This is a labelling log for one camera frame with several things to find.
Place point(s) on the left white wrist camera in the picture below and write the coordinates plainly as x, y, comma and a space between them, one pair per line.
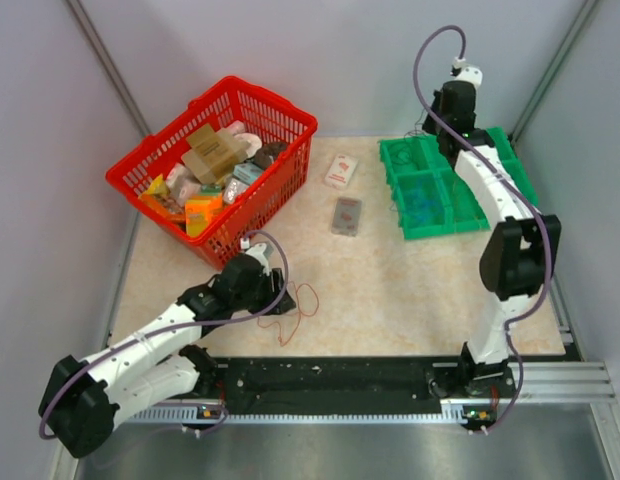
260, 251

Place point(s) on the white pink pouch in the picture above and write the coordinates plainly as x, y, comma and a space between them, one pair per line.
250, 141

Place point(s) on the dark brown round item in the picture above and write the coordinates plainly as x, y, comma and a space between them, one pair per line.
268, 154

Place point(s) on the yellow snack packet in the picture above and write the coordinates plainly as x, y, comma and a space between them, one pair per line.
158, 199

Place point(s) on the pink wrapped pack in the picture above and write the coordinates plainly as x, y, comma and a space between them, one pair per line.
181, 183

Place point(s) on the red plastic basket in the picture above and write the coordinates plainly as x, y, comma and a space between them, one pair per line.
266, 114

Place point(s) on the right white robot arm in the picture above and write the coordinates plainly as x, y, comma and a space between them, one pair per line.
518, 260

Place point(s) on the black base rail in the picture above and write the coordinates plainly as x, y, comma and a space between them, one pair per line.
314, 386

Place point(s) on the green compartment tray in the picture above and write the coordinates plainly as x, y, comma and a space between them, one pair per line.
431, 198

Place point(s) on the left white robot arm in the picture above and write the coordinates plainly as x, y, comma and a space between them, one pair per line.
86, 400

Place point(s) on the teal small box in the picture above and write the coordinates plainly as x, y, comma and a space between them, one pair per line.
247, 173

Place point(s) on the clear plastic card case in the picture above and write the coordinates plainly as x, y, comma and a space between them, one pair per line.
346, 216

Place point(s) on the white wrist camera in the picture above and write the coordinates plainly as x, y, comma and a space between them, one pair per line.
260, 251
462, 70

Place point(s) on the white slotted cable duct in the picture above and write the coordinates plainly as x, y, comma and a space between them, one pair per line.
190, 413

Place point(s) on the brown cardboard box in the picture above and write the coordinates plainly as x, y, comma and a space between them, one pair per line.
212, 154

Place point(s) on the orange snack box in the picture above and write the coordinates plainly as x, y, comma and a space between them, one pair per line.
200, 211

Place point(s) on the aluminium frame rail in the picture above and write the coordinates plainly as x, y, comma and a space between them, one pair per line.
566, 379

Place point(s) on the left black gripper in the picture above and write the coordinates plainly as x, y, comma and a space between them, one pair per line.
272, 291

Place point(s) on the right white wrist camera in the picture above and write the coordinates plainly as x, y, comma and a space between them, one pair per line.
462, 70

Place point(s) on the white red card box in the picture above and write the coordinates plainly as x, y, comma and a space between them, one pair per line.
341, 172

